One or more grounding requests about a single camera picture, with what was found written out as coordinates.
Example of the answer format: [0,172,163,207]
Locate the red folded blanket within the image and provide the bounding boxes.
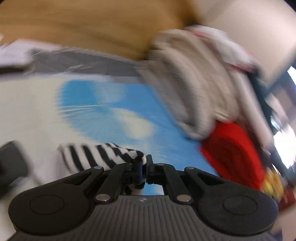
[200,121,265,190]

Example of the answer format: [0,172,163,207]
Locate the black smartphone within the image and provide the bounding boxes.
[1,141,29,185]

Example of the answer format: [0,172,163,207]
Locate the black white striped garment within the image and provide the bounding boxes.
[34,143,147,195]

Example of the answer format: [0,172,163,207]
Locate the white pink cloth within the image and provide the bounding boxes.
[186,25,258,73]

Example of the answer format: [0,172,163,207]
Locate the wooden headboard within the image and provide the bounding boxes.
[1,1,195,60]

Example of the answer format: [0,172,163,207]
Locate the beige folded blanket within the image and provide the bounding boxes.
[137,29,240,140]

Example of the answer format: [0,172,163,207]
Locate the blue white patterned bed sheet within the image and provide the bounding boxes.
[0,46,220,195]

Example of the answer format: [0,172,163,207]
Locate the yellow plush toys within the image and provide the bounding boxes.
[261,168,284,201]

